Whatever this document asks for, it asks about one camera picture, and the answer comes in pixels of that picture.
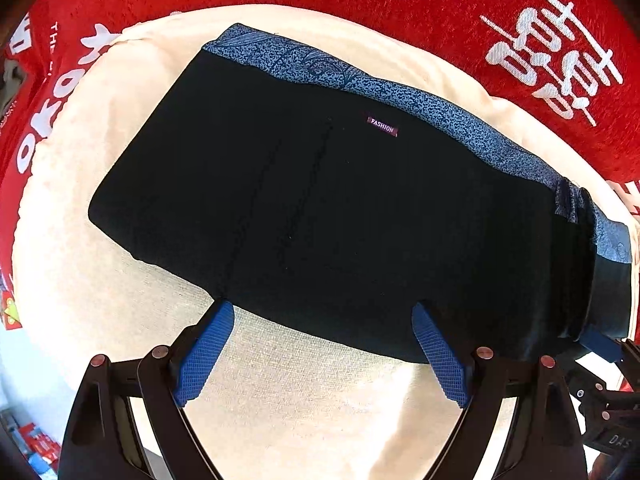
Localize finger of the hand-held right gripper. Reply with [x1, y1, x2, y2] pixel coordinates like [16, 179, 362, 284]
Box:
[562, 360, 640, 418]
[580, 327, 640, 378]

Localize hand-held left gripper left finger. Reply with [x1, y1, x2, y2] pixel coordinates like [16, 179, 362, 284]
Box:
[60, 297, 236, 480]

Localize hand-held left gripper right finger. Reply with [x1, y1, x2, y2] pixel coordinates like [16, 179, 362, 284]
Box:
[410, 301, 588, 480]

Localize black pants with blue trim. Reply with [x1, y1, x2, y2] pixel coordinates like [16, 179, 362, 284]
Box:
[87, 22, 633, 363]

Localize cream blanket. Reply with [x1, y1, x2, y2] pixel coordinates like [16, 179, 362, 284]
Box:
[12, 4, 640, 480]

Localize red and blue packets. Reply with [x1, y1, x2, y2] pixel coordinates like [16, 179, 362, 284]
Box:
[0, 407, 63, 476]

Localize yellow green packet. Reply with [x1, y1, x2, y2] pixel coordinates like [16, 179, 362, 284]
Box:
[0, 290, 21, 332]

